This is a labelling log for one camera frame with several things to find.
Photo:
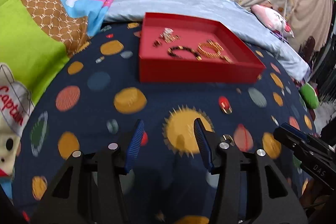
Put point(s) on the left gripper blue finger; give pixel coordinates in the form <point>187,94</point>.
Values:
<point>294,131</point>

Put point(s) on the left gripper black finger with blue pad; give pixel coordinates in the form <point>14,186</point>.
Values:
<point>87,188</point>
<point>251,188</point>

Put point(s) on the gold chain bangle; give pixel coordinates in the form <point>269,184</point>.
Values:
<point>210,50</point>

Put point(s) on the person's right hand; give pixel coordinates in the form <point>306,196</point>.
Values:
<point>315,192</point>

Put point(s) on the green plush cushion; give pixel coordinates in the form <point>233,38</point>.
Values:
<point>309,96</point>

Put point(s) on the pink white plush toy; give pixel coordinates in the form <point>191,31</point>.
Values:
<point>272,20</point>

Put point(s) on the red cardboard tray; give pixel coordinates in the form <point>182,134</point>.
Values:
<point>168,52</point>

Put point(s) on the light blue pillow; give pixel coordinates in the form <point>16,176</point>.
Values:
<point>237,19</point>

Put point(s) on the colourful monkey cartoon blanket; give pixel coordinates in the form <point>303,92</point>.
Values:
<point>38,37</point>

